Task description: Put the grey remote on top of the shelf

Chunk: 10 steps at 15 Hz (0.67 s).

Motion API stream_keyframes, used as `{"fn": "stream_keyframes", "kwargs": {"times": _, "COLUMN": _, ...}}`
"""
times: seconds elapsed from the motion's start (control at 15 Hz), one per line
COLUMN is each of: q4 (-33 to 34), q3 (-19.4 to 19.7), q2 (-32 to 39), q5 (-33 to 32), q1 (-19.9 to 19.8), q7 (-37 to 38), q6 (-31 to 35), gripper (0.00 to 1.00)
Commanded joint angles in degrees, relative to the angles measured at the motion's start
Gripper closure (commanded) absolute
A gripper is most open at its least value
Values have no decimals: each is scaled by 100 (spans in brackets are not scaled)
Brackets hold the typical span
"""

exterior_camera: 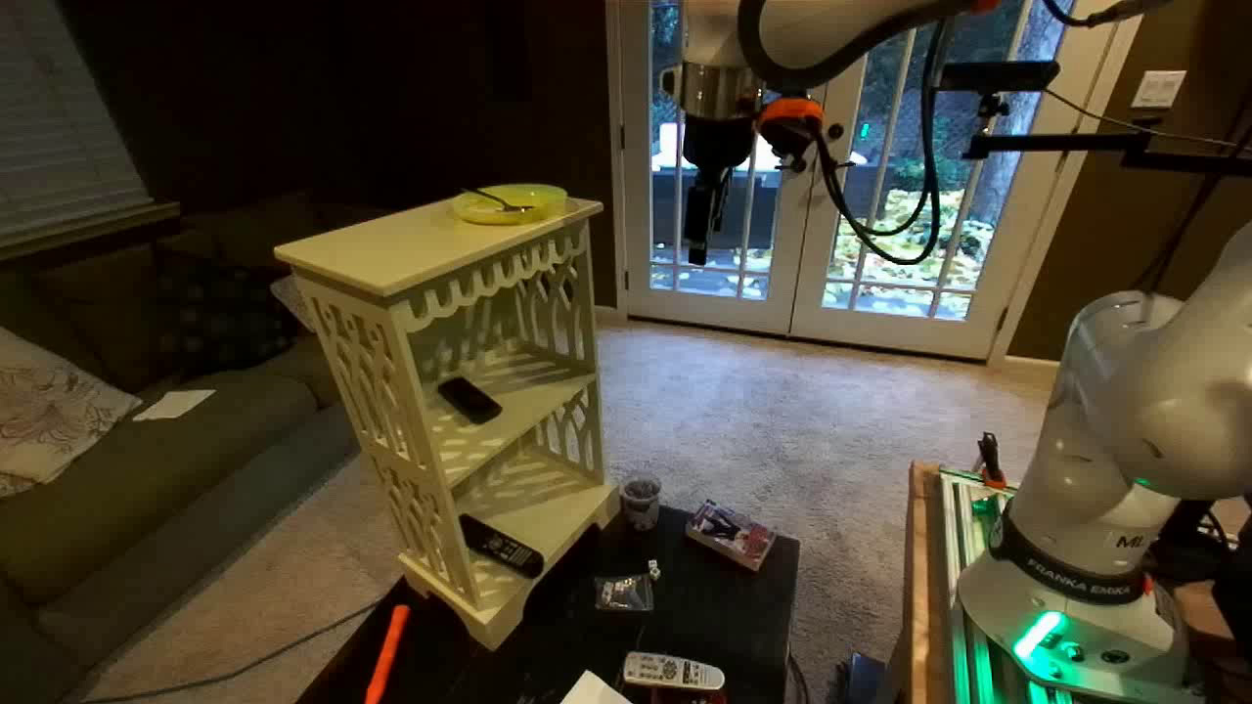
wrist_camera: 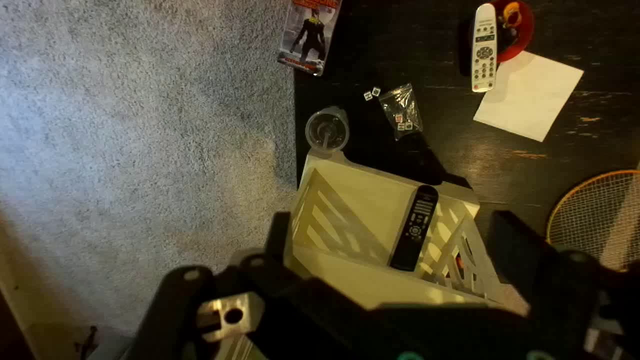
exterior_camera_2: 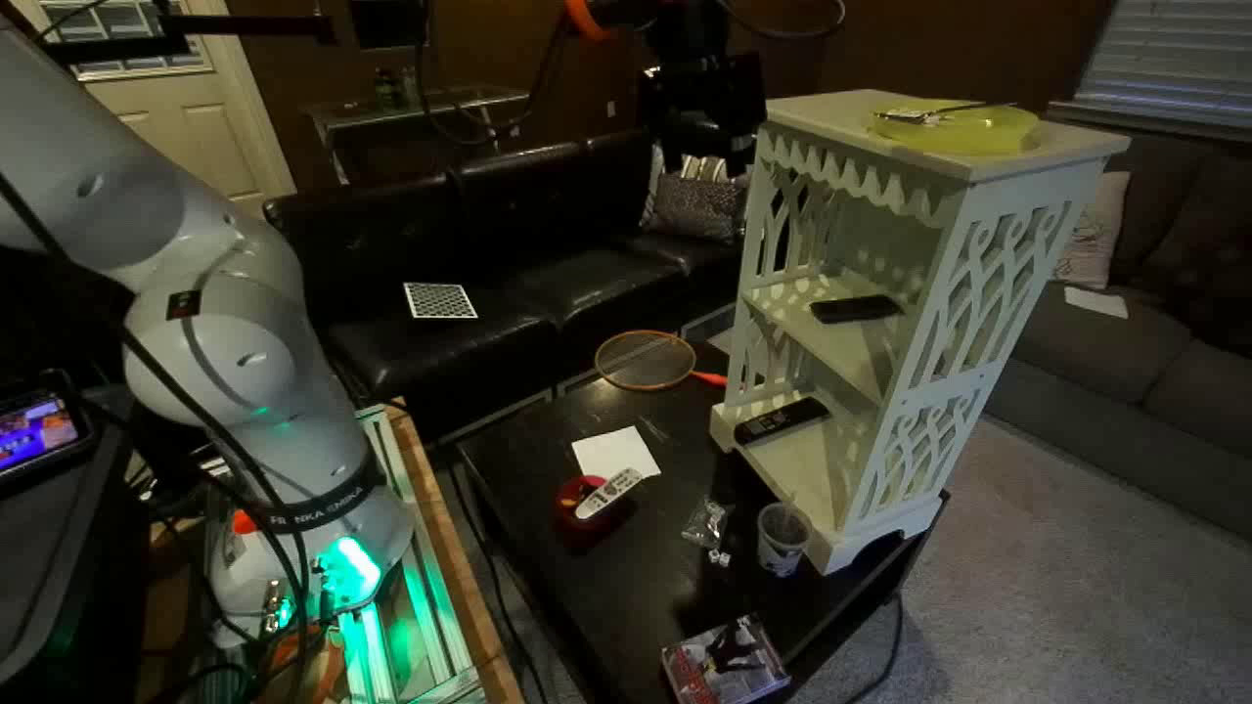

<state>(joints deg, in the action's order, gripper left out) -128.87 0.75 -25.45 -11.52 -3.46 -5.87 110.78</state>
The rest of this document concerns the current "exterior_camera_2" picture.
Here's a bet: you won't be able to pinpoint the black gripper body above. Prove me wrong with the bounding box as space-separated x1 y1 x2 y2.
641 49 769 164

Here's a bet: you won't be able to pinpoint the grey remote control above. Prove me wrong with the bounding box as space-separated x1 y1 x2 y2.
576 470 641 521

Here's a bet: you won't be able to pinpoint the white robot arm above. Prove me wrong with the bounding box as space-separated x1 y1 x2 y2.
0 27 739 624

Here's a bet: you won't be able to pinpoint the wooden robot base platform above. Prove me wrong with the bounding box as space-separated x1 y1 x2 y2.
191 402 529 704

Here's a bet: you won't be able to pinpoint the white lattice shelf unit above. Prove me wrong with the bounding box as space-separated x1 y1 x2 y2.
710 91 1129 576

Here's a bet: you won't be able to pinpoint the black remote middle shelf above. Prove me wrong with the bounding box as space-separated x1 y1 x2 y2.
810 292 902 324

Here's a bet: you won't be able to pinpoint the black remote shelf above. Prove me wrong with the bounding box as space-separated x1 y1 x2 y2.
737 397 830 444
810 292 902 324

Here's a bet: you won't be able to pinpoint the black remote lower shelf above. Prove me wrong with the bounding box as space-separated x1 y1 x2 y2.
737 397 830 444

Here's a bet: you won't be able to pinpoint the patterned throw pillow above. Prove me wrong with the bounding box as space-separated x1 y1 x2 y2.
641 147 748 238

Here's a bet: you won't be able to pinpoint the spoon on plate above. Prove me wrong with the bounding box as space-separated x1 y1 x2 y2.
878 101 983 126

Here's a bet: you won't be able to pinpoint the yellow plate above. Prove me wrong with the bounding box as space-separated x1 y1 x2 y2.
874 104 1040 156

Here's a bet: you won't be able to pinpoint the black leather sofa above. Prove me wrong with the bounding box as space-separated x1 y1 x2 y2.
265 131 739 438

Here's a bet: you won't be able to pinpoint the checkered card on sofa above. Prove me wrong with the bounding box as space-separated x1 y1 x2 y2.
405 280 476 320

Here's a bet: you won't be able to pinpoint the white paper note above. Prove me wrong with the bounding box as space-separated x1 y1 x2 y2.
573 426 660 482

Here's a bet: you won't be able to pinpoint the light cushion on couch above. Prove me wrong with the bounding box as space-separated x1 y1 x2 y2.
1053 173 1131 290

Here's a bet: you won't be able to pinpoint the crumpled clear wrapper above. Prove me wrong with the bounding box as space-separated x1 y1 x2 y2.
685 500 731 565

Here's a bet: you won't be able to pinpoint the white paper on couch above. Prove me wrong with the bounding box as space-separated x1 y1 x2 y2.
1062 285 1131 320

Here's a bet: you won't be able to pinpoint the window blinds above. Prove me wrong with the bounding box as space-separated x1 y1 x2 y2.
1053 0 1252 139

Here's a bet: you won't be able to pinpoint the white door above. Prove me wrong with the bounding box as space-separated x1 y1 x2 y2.
10 0 293 211

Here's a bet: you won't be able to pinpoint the grey fabric couch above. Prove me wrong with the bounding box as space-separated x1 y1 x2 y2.
990 131 1252 538

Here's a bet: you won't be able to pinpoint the tablet screen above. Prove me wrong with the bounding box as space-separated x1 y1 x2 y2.
0 367 97 494

